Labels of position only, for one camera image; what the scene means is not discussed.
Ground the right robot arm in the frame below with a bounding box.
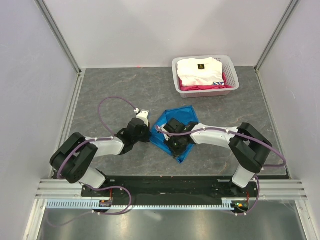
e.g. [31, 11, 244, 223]
[157, 118, 273, 197]

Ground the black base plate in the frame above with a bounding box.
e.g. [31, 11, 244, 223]
[81, 175, 258, 199]

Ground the white plastic basket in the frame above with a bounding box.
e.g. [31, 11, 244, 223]
[172, 55, 240, 98]

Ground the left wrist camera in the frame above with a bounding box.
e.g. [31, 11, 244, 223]
[133, 108, 149, 126]

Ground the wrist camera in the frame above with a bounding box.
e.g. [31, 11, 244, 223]
[133, 108, 149, 126]
[159, 124, 171, 141]

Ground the left aluminium frame post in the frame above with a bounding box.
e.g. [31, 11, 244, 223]
[34, 0, 82, 75]

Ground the blue cloth napkin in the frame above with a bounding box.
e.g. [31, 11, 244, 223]
[150, 105, 199, 156]

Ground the slotted cable duct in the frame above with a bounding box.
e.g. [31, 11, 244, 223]
[46, 199, 243, 211]

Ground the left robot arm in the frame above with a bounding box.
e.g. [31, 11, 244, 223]
[49, 116, 150, 197]

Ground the right aluminium frame post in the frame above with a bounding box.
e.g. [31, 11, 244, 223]
[254, 0, 300, 73]

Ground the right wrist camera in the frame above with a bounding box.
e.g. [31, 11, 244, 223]
[159, 124, 171, 141]

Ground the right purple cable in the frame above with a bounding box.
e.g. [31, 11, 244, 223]
[154, 124, 288, 217]

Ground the white folded shirt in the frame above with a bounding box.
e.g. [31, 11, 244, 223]
[177, 57, 225, 87]

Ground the pink folded cloth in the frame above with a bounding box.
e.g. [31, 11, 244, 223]
[179, 72, 233, 91]

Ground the aluminium frame post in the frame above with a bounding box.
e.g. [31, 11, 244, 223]
[34, 0, 82, 75]
[254, 0, 300, 73]

